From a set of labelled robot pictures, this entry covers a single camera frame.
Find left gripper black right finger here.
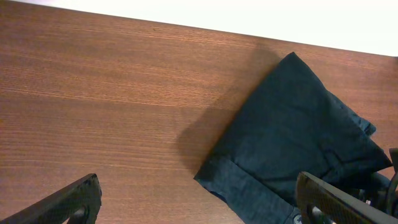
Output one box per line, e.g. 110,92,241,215
296,172,397,224

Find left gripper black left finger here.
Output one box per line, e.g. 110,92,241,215
1,174,102,224

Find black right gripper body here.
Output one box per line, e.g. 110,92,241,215
353,148,397,218

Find navy blue shorts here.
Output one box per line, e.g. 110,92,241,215
195,53,392,224

